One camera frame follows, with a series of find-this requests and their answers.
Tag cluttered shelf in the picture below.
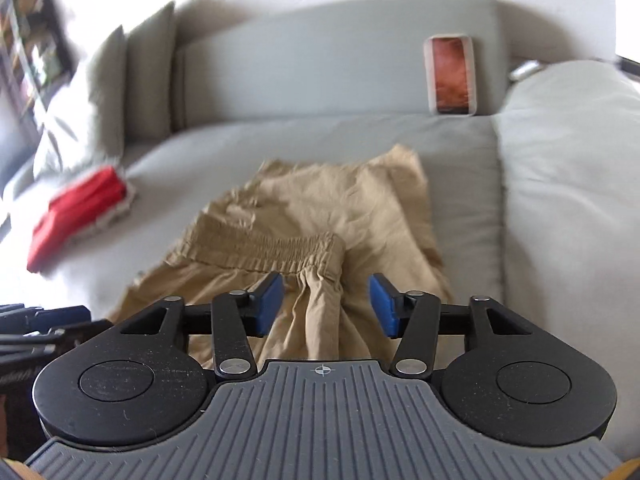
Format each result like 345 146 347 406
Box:
0 0 76 131

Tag grey sofa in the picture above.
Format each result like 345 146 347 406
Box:
0 0 640 461

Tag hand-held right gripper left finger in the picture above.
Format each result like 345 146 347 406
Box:
120 271 285 380

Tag grey cushion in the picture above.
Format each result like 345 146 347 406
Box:
122 1 177 156
86 25 127 167

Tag red folded cloth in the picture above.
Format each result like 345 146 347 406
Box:
26 166 138 274

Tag light grey pillow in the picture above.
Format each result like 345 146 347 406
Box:
31 67 101 181

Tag khaki pants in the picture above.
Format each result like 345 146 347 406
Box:
107 144 455 369

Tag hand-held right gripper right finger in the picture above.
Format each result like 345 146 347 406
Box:
369 273 535 379

